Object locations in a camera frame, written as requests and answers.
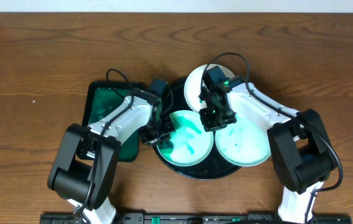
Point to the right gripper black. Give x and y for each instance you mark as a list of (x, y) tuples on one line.
[(210, 125)]

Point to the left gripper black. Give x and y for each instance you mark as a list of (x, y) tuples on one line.
[(160, 134)]

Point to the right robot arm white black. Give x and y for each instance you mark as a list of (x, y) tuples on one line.
[(302, 154)]

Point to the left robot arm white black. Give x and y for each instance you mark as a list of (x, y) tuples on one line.
[(84, 168)]

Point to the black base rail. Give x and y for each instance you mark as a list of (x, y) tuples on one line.
[(140, 218)]

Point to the white plate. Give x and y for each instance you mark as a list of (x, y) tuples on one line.
[(192, 90), (243, 143), (189, 144)]

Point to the black rectangular soapy water tray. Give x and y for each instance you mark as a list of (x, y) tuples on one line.
[(103, 97)]

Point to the round black tray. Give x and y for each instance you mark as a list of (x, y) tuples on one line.
[(214, 166)]

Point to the white plate back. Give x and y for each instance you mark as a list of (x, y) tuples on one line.
[(192, 90)]

